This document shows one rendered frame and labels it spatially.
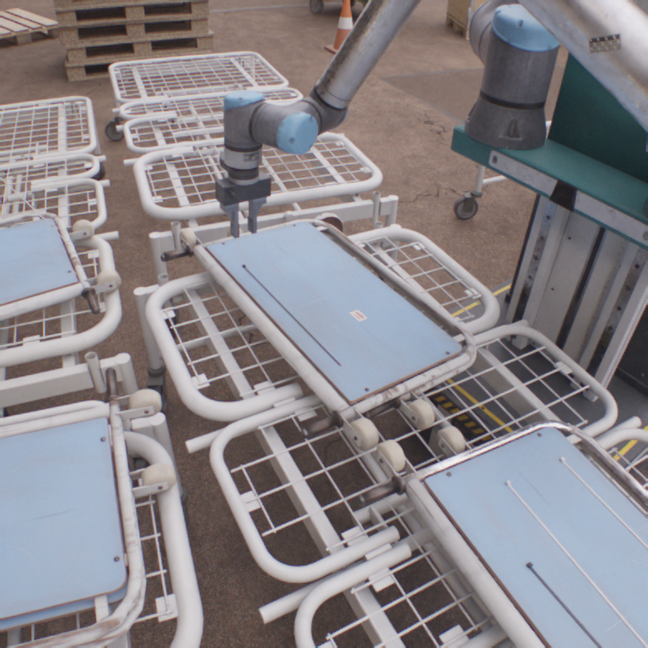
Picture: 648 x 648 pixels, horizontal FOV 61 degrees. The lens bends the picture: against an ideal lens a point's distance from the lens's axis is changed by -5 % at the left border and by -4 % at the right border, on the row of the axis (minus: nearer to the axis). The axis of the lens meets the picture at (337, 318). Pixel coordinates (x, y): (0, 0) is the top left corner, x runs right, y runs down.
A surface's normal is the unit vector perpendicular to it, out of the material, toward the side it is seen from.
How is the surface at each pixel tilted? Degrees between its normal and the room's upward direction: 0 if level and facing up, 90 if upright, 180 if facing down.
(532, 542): 5
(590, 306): 90
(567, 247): 90
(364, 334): 3
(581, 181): 0
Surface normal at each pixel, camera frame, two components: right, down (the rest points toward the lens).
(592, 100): -0.80, 0.36
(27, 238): 0.09, -0.72
